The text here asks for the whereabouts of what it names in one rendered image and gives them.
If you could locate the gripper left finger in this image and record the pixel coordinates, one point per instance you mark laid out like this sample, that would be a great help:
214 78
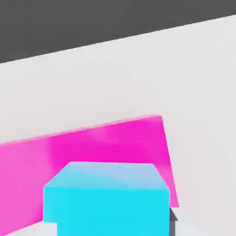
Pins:
40 230

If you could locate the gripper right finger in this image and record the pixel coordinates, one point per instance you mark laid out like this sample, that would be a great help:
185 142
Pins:
172 217

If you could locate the small cyan cube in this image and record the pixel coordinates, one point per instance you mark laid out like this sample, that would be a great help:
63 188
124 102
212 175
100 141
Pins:
110 206

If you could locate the large magenta box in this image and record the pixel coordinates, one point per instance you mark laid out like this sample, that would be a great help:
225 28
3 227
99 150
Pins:
103 145

